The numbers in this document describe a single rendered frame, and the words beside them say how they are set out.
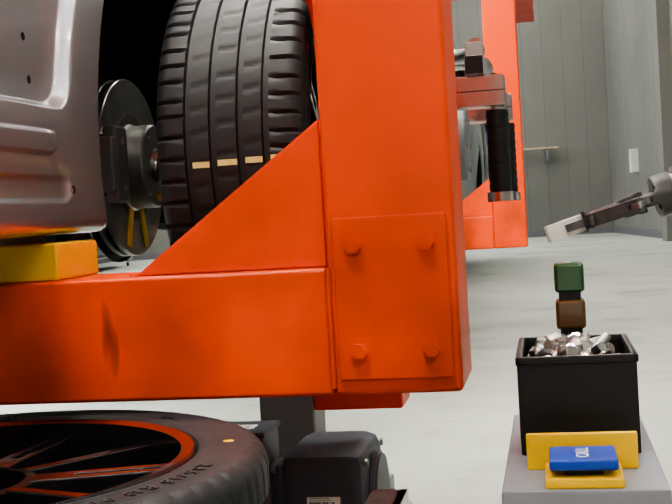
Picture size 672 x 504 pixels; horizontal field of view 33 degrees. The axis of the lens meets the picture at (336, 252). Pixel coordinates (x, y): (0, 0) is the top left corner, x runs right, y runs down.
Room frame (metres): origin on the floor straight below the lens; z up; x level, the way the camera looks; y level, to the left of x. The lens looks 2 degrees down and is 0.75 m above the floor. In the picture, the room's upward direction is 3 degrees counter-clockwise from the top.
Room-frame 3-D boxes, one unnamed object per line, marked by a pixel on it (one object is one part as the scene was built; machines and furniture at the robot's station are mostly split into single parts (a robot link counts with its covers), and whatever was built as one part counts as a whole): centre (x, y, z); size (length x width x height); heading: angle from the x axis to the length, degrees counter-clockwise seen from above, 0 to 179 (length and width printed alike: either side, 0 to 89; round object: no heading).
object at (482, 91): (1.83, -0.24, 0.93); 0.09 x 0.05 x 0.05; 79
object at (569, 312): (1.55, -0.32, 0.59); 0.04 x 0.04 x 0.04; 79
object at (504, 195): (1.82, -0.27, 0.83); 0.04 x 0.04 x 0.16
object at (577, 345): (1.40, -0.29, 0.51); 0.20 x 0.14 x 0.13; 169
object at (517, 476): (1.36, -0.28, 0.44); 0.43 x 0.17 x 0.03; 169
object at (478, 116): (2.16, -0.30, 0.93); 0.09 x 0.05 x 0.05; 79
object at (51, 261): (1.56, 0.42, 0.71); 0.14 x 0.14 x 0.05; 79
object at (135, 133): (2.07, 0.35, 0.85); 0.32 x 0.08 x 0.32; 169
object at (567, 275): (1.55, -0.32, 0.64); 0.04 x 0.04 x 0.04; 79
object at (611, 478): (1.19, -0.25, 0.46); 0.08 x 0.08 x 0.01; 79
